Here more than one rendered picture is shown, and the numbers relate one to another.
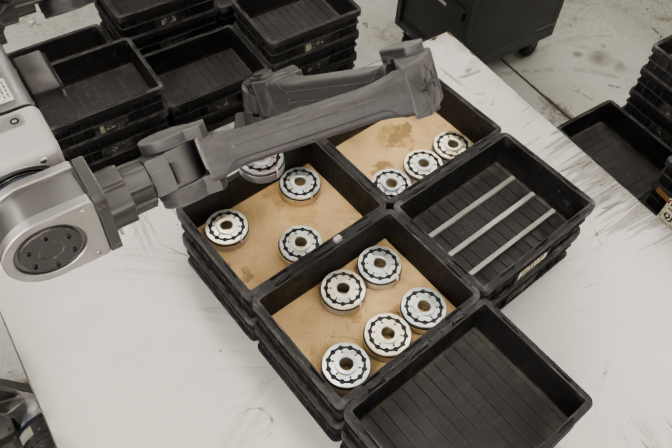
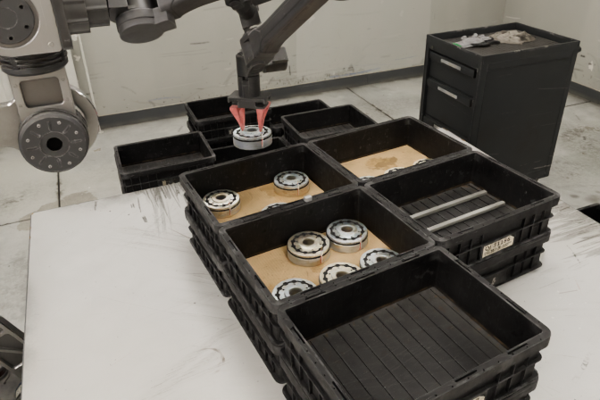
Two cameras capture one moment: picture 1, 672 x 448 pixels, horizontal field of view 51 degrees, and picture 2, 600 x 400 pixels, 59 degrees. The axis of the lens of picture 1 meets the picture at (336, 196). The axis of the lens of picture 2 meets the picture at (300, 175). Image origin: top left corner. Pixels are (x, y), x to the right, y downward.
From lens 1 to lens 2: 69 cm
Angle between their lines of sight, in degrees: 26
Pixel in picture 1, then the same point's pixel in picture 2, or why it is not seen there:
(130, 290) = (136, 255)
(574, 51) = (571, 194)
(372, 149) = (360, 170)
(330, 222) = not seen: hidden behind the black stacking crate
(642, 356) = not seen: outside the picture
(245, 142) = not seen: outside the picture
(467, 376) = (420, 322)
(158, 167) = not seen: outside the picture
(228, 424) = (181, 358)
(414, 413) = (357, 345)
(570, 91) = not seen: hidden behind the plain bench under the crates
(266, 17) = (306, 133)
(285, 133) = not seen: outside the picture
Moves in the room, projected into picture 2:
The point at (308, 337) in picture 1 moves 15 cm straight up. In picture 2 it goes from (268, 278) to (264, 223)
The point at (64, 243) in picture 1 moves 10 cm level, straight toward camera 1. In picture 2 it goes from (17, 14) to (12, 29)
